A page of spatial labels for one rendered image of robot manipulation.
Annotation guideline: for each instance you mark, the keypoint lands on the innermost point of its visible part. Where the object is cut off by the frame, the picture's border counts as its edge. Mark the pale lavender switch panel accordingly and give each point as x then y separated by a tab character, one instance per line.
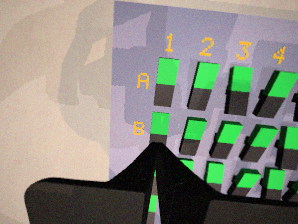
218	89

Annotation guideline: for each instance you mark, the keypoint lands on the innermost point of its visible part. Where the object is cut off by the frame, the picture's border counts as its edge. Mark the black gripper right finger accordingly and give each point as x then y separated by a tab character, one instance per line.
184	198

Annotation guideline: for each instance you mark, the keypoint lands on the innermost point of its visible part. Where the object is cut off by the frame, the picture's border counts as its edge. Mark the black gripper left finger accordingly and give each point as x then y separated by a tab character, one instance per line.
124	199

